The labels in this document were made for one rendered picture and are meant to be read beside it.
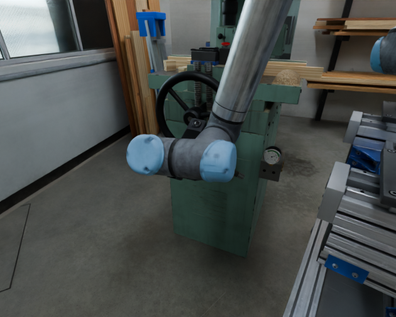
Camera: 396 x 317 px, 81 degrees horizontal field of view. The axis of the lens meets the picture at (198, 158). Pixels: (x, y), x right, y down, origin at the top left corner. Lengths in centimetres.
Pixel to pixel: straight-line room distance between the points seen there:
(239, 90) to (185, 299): 99
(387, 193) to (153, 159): 41
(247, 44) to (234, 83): 7
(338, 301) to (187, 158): 85
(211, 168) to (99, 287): 104
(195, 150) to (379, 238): 42
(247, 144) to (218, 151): 57
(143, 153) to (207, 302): 91
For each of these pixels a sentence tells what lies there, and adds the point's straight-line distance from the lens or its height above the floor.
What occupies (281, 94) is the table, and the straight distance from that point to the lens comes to 87.
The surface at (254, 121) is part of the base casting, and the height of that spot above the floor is 76.
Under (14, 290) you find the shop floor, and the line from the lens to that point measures 151.
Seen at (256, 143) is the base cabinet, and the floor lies 67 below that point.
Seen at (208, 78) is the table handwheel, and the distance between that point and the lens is 72.
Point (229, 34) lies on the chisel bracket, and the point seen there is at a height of 105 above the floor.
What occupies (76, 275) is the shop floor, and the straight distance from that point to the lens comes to 142.
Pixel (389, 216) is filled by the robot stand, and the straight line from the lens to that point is 59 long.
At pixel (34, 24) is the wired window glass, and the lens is 212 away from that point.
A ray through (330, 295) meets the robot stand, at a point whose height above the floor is 21.
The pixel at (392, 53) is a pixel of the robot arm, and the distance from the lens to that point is 106.
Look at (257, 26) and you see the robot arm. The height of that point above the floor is 107.
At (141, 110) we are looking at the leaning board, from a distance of 243.
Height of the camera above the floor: 107
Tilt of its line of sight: 30 degrees down
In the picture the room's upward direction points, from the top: straight up
